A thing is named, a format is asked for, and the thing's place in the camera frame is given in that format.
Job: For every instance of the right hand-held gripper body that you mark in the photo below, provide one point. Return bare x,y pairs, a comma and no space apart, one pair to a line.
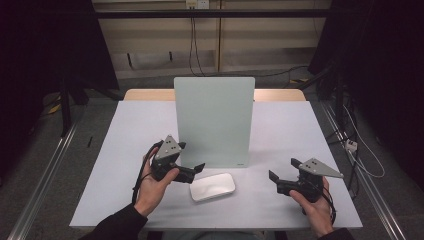
310,186

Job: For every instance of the white power adapter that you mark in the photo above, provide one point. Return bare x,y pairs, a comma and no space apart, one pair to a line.
351,145

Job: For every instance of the black metal stand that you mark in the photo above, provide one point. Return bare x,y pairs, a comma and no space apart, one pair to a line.
65,110

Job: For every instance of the person's left hand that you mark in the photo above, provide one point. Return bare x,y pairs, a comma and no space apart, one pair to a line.
151,195

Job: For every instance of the small black floor object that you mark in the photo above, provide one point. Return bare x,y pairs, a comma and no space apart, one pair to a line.
89,141

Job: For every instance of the metal floor rail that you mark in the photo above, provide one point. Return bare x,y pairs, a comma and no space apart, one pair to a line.
43,180
373,190

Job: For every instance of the black horizontal crossbar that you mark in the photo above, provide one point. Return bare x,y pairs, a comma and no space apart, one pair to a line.
213,13

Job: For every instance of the white board eraser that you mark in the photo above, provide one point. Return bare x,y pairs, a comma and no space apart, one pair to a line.
213,186

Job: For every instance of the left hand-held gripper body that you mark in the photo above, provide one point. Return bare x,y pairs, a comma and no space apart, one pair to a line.
166,153

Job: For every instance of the pale green glass whiteboard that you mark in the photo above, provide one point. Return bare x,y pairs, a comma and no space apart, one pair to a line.
216,116

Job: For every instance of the white table cover sheet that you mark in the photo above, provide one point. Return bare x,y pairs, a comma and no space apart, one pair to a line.
283,133

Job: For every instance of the black curtain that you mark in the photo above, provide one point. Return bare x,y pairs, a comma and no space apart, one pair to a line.
383,66
40,50

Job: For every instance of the person's right hand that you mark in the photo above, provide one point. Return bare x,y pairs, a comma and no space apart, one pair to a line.
316,213

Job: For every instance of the white wall socket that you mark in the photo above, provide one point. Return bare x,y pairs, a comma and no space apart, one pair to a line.
197,4

